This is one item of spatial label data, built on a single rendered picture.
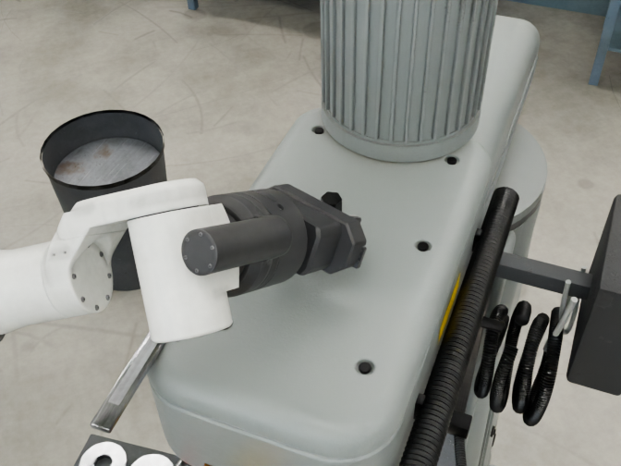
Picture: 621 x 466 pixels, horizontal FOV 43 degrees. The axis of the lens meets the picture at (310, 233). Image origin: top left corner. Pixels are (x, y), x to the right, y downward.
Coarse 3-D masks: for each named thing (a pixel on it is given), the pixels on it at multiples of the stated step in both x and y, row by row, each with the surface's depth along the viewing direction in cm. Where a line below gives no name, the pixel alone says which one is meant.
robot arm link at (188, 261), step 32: (128, 224) 60; (160, 224) 58; (192, 224) 59; (224, 224) 58; (256, 224) 60; (288, 224) 63; (160, 256) 59; (192, 256) 57; (224, 256) 56; (256, 256) 60; (160, 288) 59; (192, 288) 59; (224, 288) 61; (256, 288) 67; (160, 320) 59; (192, 320) 59; (224, 320) 60
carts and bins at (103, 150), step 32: (64, 128) 312; (96, 128) 321; (128, 128) 322; (160, 128) 308; (64, 160) 314; (96, 160) 314; (128, 160) 314; (160, 160) 300; (64, 192) 292; (96, 192) 287; (128, 256) 316; (128, 288) 330
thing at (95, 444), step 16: (96, 448) 153; (112, 448) 153; (128, 448) 154; (144, 448) 154; (80, 464) 150; (96, 464) 152; (112, 464) 150; (128, 464) 152; (144, 464) 150; (160, 464) 150
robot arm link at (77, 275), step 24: (120, 192) 60; (144, 192) 59; (168, 192) 59; (192, 192) 60; (72, 216) 60; (96, 216) 60; (120, 216) 59; (72, 240) 60; (96, 240) 65; (48, 264) 61; (72, 264) 61; (96, 264) 65; (48, 288) 61; (72, 288) 61; (96, 288) 64; (72, 312) 63; (96, 312) 64
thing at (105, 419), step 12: (144, 348) 73; (156, 348) 73; (132, 360) 72; (144, 360) 72; (132, 372) 71; (144, 372) 71; (120, 384) 70; (132, 384) 70; (108, 396) 70; (120, 396) 69; (132, 396) 70; (108, 408) 69; (120, 408) 69; (96, 420) 68; (108, 420) 68; (108, 432) 67
